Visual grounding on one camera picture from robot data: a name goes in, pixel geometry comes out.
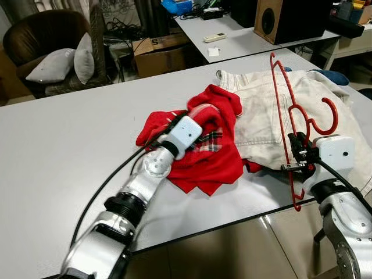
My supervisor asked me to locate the red plastic hanger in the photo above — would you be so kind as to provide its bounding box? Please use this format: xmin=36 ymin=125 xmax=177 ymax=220
xmin=269 ymin=52 xmax=339 ymax=212

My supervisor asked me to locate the grey pillow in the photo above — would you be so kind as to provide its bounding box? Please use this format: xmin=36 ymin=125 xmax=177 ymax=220
xmin=25 ymin=48 xmax=76 ymax=84
xmin=74 ymin=32 xmax=95 ymax=85

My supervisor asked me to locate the open cardboard box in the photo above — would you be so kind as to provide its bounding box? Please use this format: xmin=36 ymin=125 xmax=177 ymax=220
xmin=133 ymin=34 xmax=189 ymax=79

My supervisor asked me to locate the black wooden speaker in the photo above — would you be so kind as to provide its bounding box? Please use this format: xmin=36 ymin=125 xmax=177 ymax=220
xmin=254 ymin=0 xmax=332 ymax=45

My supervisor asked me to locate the white remote control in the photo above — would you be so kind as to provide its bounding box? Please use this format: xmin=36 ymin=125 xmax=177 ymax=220
xmin=203 ymin=33 xmax=227 ymax=43

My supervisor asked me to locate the blue plastic box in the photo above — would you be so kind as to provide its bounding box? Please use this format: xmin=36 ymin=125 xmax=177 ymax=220
xmin=162 ymin=0 xmax=192 ymax=15

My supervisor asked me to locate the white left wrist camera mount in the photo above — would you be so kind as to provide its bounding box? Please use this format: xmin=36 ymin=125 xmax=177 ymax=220
xmin=169 ymin=115 xmax=203 ymax=159

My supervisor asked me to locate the red shirt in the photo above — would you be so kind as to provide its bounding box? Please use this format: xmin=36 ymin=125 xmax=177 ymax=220
xmin=135 ymin=84 xmax=265 ymax=196

